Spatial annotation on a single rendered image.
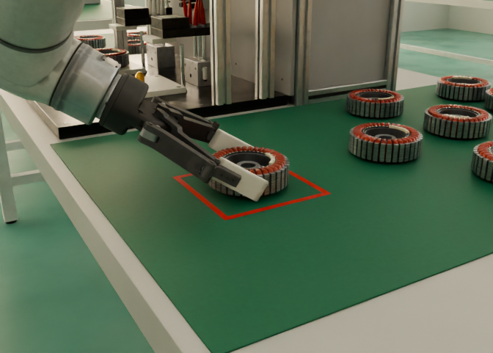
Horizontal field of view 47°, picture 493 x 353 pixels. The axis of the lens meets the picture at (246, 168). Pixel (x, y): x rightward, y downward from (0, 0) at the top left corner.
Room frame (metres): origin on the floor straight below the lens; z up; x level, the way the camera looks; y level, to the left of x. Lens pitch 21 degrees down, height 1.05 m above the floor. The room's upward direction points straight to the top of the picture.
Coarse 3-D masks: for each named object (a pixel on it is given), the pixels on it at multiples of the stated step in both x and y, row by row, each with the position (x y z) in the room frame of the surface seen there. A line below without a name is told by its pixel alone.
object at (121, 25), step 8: (120, 8) 1.43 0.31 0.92; (128, 8) 1.42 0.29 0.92; (136, 8) 1.43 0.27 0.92; (144, 8) 1.43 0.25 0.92; (120, 16) 1.43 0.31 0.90; (128, 16) 1.41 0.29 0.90; (136, 16) 1.42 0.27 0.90; (144, 16) 1.43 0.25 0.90; (112, 24) 1.44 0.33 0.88; (120, 24) 1.44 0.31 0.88; (128, 24) 1.41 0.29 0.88; (136, 24) 1.42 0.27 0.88; (144, 24) 1.43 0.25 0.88
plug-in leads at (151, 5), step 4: (148, 0) 1.47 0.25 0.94; (156, 0) 1.50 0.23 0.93; (148, 4) 1.47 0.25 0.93; (152, 4) 1.46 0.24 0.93; (160, 4) 1.50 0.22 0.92; (168, 4) 1.51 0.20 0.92; (148, 8) 1.47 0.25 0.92; (152, 8) 1.46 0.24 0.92; (160, 8) 1.47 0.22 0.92; (164, 8) 1.51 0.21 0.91; (168, 8) 1.50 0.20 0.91; (152, 12) 1.46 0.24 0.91; (160, 12) 1.47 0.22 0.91; (164, 12) 1.51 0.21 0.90; (168, 12) 1.50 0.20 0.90
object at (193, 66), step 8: (184, 64) 1.29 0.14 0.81; (192, 64) 1.25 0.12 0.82; (200, 64) 1.23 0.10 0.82; (208, 64) 1.24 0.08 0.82; (192, 72) 1.25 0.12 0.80; (200, 72) 1.23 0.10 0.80; (208, 72) 1.24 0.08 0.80; (192, 80) 1.25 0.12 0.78; (200, 80) 1.23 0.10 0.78; (208, 80) 1.24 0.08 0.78
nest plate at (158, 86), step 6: (150, 78) 1.27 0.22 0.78; (156, 78) 1.27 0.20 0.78; (162, 78) 1.27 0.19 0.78; (150, 84) 1.20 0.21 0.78; (156, 84) 1.20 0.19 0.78; (162, 84) 1.20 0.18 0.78; (168, 84) 1.20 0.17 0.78; (174, 84) 1.20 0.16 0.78; (150, 90) 1.14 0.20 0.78; (156, 90) 1.14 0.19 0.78; (162, 90) 1.15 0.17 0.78; (168, 90) 1.15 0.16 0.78; (174, 90) 1.16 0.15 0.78; (180, 90) 1.17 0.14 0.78; (150, 96) 1.13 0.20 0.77
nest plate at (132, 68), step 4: (132, 64) 1.44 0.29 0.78; (136, 64) 1.44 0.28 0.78; (120, 68) 1.38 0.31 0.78; (124, 68) 1.38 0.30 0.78; (128, 68) 1.38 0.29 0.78; (132, 68) 1.38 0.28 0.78; (136, 68) 1.38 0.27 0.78; (140, 68) 1.38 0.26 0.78; (144, 68) 1.38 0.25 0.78; (120, 72) 1.35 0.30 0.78; (124, 72) 1.36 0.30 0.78; (128, 72) 1.36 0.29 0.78; (132, 72) 1.37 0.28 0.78; (136, 72) 1.37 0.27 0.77; (144, 72) 1.38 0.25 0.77
